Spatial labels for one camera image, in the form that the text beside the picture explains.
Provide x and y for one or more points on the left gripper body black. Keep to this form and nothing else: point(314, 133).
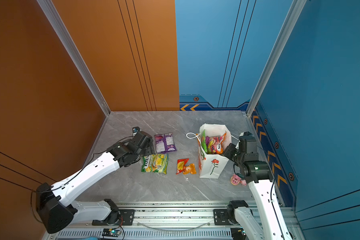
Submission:
point(150, 150)

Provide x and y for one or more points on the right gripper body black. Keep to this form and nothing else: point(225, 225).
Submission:
point(233, 153)

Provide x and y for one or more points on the purple white snack packet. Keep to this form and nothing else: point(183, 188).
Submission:
point(165, 143)

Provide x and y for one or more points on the green Fox's candy bag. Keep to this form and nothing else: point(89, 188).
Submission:
point(157, 163)

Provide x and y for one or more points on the orange Fox's fruits candy bag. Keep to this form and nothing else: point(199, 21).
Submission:
point(218, 146)

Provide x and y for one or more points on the white floral paper bag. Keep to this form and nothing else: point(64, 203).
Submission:
point(211, 165)

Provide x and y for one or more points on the green Lay's chips bag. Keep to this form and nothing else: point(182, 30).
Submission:
point(203, 141)

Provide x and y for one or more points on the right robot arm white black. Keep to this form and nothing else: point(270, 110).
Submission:
point(261, 182)

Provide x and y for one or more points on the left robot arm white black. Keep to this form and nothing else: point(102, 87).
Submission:
point(56, 204)

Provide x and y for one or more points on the red small snack packet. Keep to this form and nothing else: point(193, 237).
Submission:
point(181, 165)

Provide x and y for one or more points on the orange small candy packet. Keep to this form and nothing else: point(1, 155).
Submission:
point(190, 169)

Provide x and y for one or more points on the left electronics board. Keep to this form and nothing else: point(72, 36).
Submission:
point(112, 233)

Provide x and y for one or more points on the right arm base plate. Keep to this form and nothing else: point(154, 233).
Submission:
point(221, 217)

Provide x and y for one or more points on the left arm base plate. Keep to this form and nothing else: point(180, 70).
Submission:
point(123, 216)

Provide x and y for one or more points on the aluminium front rail frame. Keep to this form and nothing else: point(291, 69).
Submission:
point(171, 221)

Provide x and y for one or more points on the right aluminium corner post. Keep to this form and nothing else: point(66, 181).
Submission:
point(283, 36)

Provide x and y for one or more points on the aluminium corner post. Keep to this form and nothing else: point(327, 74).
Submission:
point(63, 34)
point(283, 36)

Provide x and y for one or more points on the left aluminium corner post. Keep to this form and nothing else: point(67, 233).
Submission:
point(63, 34)

